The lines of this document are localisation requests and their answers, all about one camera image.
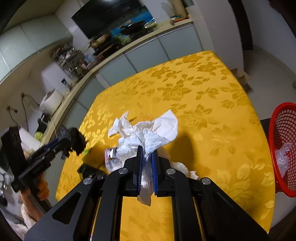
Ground person's left forearm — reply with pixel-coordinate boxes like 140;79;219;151
18;173;50;223

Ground dark wooden door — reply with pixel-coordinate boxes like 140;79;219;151
228;0;253;50

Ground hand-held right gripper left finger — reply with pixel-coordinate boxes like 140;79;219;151
24;146;144;241

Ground yellow floral tablecloth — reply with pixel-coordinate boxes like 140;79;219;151
55;50;276;241

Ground black plastic bag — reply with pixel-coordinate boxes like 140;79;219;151
58;126;88;159

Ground brass cooking pot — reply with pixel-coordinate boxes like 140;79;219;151
89;34;111;48

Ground kitchen counter with cabinets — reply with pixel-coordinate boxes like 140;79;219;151
43;18;204;142

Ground metal spice rack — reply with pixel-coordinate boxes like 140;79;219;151
51;44;87;80

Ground blue backsplash panel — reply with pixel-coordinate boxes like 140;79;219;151
109;10;158;41

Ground large white tissue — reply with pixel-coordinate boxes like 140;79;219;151
108;109;179;207

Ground clear plastic bag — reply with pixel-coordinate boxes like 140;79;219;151
274;142;296;178

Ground pale upper wall cabinets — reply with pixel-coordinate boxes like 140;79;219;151
0;17;72;79

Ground clear plastic bottle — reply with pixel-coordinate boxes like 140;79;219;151
161;2;175;18

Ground cardboard box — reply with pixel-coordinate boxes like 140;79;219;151
230;68;251;90

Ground black wok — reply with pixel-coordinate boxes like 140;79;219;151
119;20;146;35

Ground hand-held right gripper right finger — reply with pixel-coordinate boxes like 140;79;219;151
151;150;269;241

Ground orange tray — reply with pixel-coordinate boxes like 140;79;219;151
170;14;189;25

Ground small black wrapper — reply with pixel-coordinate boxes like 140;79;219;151
77;163;109;180

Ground white rice cooker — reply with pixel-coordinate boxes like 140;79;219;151
39;89;64;116

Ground white foam fruit net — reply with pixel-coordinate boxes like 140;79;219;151
157;148;199;180

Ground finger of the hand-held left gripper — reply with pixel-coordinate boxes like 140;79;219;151
43;137;66;152
47;147;70;159

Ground clear printed plastic wrapper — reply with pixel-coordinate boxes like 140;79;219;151
105;147;125;173

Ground black range hood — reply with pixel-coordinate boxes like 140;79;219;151
71;0;145;40

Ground red plastic mesh basket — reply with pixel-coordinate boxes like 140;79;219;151
268;102;296;198

